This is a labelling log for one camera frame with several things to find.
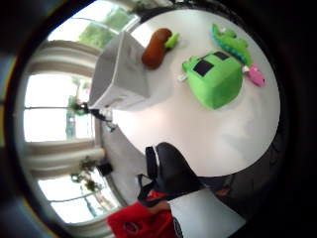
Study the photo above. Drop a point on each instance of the brown soft toy green tip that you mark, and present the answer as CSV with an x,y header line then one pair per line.
x,y
155,49

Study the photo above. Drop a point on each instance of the green cube soft toy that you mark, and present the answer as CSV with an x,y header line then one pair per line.
x,y
216,82

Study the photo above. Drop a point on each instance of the green crocodile soft toy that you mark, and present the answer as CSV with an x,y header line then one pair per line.
x,y
232,44

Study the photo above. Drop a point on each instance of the pink soft toy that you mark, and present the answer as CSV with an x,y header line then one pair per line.
x,y
256,75

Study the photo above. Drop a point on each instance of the small black box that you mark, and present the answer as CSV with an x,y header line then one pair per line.
x,y
105,168

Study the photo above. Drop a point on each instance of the grey fabric storage box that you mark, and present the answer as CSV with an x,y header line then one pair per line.
x,y
120,74

